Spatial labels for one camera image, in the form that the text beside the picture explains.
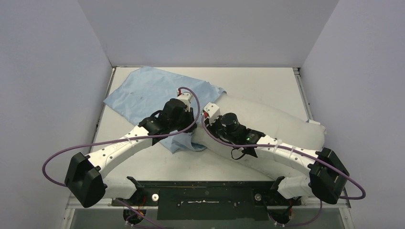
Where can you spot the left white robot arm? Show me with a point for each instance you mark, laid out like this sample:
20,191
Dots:
87,176

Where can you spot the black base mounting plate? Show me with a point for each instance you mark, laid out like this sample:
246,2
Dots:
210,200

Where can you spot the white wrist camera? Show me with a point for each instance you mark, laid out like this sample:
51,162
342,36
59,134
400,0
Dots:
186,98
211,112

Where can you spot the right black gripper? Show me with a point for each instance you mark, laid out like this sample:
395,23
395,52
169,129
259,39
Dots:
209,124

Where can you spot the white pillow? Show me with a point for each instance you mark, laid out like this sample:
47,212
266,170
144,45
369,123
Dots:
271,121

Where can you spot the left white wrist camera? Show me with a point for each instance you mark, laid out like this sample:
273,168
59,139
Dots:
186,98

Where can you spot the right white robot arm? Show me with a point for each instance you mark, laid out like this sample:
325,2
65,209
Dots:
323,173

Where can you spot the light blue pillowcase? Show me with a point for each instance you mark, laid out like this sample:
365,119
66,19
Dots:
147,89

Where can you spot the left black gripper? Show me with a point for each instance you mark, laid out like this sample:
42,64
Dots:
189,117

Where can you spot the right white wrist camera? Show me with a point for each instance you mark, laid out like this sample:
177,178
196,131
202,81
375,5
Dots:
211,112

